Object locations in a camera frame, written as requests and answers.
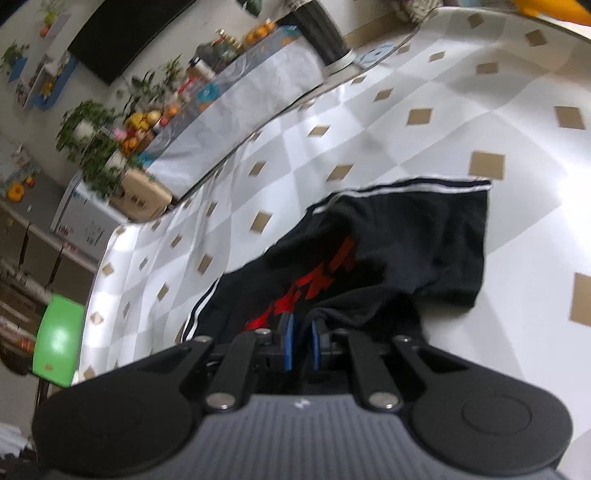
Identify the black ribbed planter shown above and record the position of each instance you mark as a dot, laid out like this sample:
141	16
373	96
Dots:
323	32

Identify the blue wall shelf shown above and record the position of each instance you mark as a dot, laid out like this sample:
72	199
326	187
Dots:
60	87

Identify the leafy potted plant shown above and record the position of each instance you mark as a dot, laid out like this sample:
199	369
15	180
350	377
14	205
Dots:
152	83

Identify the small plant on white shelf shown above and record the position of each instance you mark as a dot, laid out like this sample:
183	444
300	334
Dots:
53	18

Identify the cardboard box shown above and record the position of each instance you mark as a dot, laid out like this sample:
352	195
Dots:
138	198

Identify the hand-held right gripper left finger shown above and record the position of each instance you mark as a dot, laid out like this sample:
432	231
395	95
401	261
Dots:
288	341

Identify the pile of oranges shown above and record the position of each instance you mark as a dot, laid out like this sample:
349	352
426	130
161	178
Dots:
258	34

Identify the yellow chair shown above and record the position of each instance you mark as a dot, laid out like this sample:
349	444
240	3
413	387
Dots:
554	9

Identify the grey top wooden cabinet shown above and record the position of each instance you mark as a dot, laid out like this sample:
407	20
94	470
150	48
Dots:
41	194

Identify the white bottle dark cap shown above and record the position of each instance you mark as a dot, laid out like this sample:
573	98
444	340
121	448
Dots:
203	69

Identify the grey checkered tablecloth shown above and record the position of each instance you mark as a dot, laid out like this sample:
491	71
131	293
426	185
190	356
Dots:
461	115

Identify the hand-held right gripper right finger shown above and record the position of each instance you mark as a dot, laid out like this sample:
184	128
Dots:
316	344

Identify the hanging green potted plant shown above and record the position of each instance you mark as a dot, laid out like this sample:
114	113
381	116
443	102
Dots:
83	129
115	159

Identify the low table marble cover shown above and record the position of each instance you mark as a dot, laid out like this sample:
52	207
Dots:
240	101

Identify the black t-shirt red print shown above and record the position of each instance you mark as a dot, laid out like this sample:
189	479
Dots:
415	240

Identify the small plant on blue shelf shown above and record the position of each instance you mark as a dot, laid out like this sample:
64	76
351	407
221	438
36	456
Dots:
14	57

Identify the orange pumpkin toy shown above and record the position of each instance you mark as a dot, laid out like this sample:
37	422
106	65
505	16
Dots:
15	191

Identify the blue round toy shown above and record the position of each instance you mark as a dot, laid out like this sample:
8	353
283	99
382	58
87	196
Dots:
206	94

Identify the black wall television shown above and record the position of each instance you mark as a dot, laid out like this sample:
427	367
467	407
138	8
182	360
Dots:
124	41

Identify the green stool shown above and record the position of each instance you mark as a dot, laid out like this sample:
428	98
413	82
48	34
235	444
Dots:
57	341

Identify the fruit basket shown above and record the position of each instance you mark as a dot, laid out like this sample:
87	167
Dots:
138	122

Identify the patterned woven basket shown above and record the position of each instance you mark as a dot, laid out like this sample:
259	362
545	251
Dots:
418	9

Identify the round blue white disc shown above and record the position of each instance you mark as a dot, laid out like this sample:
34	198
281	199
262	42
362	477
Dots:
376	54

